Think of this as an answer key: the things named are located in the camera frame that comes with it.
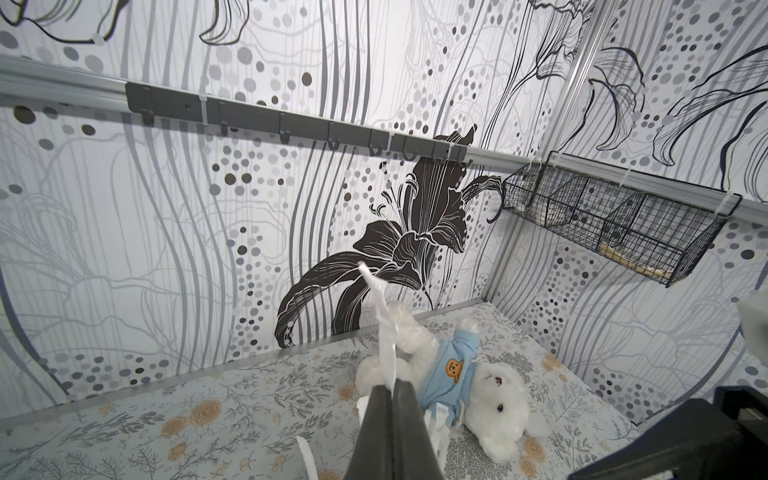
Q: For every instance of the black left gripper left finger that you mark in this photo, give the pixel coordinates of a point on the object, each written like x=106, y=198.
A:
x=373, y=457

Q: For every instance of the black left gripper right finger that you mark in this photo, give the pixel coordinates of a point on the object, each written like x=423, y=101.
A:
x=413, y=455

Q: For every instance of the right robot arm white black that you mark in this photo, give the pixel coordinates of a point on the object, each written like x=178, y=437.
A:
x=724, y=439

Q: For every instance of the bundle of wrapped straws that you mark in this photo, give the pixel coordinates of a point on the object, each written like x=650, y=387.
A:
x=437, y=428

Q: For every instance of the white plush bunny toy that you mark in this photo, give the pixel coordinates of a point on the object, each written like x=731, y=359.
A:
x=491, y=399

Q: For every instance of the horizontal aluminium back bar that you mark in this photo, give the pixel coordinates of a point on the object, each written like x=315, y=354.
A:
x=24, y=78

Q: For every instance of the black wire basket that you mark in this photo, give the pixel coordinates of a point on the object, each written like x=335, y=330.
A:
x=654, y=226

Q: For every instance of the black hook rail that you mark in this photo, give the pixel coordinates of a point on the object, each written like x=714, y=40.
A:
x=152, y=101

